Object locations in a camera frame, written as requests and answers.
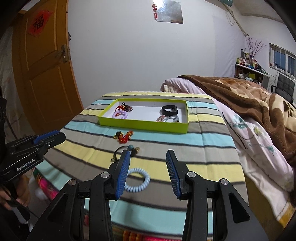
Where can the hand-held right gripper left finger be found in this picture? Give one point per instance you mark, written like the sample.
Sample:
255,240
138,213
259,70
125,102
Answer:
122,171

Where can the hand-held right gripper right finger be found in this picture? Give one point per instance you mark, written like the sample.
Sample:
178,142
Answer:
173,171

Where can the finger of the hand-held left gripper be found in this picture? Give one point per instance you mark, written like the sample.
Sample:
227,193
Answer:
46,136
55,140

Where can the pink rhinestone hair clip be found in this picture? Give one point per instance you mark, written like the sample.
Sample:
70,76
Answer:
160,119

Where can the black wristband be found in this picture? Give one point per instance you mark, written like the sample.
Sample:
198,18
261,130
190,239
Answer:
170,111

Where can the lime green shallow box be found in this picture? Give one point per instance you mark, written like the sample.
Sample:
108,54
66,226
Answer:
143,111

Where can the dark red beaded hair clip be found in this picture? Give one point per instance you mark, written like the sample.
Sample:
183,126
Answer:
128,107

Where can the person's left hand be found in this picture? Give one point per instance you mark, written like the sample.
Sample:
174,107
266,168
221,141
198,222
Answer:
24,190

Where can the striped bed sheet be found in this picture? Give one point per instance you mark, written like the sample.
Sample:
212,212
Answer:
196,157

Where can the red and gold knot ornament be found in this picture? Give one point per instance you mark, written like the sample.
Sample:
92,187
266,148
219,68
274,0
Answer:
123,136

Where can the orange wooden door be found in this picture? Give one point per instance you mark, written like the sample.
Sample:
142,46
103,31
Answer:
48,88

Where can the brass door lock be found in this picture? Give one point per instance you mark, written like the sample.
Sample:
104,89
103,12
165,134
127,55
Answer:
62,53

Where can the pink floral quilt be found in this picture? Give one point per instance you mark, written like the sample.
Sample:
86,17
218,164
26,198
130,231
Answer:
252,139

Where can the brown plush blanket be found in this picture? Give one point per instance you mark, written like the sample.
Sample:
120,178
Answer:
242,97

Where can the cream blanket yellow edge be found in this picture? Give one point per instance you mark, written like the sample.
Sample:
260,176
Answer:
277,199

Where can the red diamond door decoration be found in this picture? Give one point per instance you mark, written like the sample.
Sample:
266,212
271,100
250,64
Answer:
39,23

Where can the white shelf unit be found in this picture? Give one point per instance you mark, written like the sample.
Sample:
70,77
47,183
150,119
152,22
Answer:
251,74

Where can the group of bottles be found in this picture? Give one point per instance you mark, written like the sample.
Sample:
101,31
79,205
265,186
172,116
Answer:
248,60

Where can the black padded chair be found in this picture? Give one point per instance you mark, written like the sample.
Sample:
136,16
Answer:
285,87

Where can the purple flower branches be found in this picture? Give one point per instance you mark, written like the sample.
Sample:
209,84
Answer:
254,47

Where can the window with bars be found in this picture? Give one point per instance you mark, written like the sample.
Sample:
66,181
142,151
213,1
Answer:
283,59

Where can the teal ceiling object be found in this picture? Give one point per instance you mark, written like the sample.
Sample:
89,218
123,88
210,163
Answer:
227,2

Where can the silver wall mirror sheet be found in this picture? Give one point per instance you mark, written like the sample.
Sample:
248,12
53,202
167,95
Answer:
168,11

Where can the white wall pipe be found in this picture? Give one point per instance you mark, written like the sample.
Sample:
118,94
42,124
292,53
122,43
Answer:
238,22

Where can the red hanging wall ornament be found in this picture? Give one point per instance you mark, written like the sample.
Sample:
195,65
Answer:
155,9

